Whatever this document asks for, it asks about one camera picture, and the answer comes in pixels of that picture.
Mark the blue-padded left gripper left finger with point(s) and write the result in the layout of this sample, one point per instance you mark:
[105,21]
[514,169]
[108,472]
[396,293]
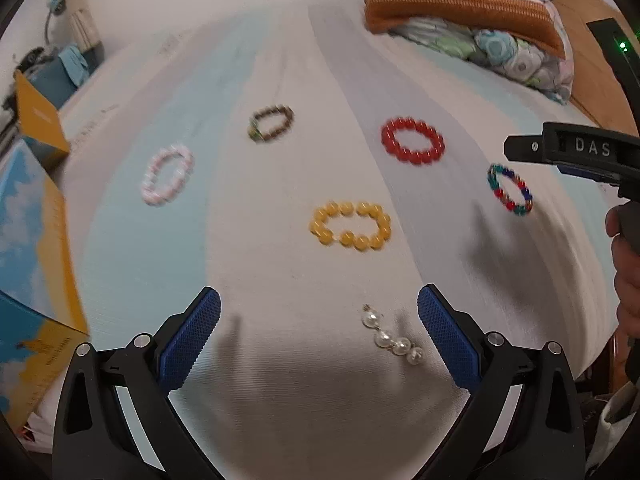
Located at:
[92,439]

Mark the floral quilt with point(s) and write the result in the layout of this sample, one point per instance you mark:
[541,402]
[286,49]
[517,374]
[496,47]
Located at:
[500,52]

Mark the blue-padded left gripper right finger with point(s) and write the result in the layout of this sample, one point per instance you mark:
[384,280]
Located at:
[521,419]

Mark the beige curtain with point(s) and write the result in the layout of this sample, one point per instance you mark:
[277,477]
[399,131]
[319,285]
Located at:
[85,33]

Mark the dark clothes pile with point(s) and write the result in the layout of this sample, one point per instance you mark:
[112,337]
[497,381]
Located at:
[32,62]

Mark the teal cloth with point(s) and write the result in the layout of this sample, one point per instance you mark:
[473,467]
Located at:
[75,64]

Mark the pearl hair clip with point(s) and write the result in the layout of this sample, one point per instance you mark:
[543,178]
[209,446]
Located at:
[399,346]

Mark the white cardboard box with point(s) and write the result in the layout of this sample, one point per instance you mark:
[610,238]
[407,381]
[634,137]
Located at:
[42,321]

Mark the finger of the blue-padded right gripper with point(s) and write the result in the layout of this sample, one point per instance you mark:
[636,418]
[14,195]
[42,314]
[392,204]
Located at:
[524,148]
[582,173]

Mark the striped bed sheet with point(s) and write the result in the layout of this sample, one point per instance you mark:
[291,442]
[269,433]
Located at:
[303,167]

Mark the teal hard suitcase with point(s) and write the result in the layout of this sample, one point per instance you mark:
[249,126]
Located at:
[53,83]

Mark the striped orange blanket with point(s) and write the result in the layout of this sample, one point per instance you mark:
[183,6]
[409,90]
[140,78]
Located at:
[460,2]

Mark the person's right hand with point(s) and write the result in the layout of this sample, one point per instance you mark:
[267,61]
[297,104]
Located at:
[627,273]

